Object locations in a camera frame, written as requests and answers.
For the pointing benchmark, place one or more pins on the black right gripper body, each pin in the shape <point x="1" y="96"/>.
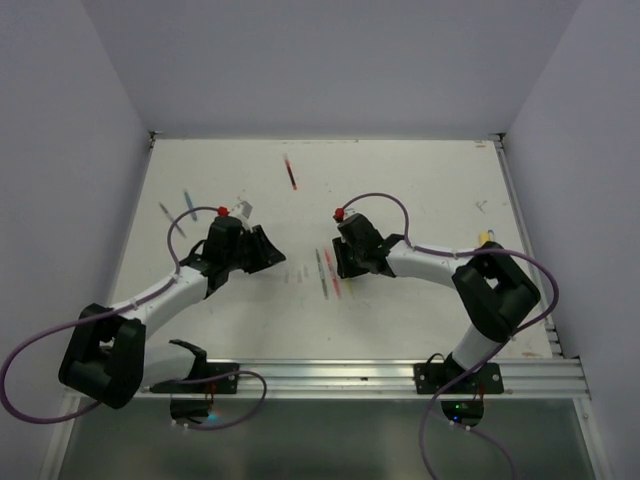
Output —
<point x="357" y="252"/>

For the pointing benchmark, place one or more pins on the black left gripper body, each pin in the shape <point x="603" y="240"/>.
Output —
<point x="237" y="257"/>

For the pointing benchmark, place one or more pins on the pink highlighter pen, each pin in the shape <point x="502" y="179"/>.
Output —
<point x="332" y="273"/>

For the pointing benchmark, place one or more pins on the green highlighter pen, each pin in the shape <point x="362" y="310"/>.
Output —
<point x="322" y="276"/>

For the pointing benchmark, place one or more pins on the dark red pen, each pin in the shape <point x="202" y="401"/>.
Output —
<point x="290" y="173"/>

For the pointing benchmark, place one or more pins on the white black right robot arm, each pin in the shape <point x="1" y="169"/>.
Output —
<point x="496" y="293"/>

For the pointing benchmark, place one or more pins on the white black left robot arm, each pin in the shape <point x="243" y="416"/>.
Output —
<point x="107" y="358"/>

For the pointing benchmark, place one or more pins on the light blue pen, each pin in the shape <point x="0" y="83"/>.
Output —
<point x="190" y="205"/>

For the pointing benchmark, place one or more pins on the grey purple pen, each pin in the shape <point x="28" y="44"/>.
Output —
<point x="171" y="219"/>

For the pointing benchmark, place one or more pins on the yellow marker with blue cap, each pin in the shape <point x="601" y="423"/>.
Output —
<point x="487" y="236"/>

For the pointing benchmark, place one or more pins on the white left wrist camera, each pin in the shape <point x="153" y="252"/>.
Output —
<point x="240" y="216"/>

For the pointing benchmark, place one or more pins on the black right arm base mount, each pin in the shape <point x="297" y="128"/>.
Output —
<point x="460" y="380"/>

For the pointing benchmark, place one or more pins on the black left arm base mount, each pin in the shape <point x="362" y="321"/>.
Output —
<point x="180" y="367"/>

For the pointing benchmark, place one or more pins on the aluminium table edge rail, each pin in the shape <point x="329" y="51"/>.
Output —
<point x="529" y="378"/>

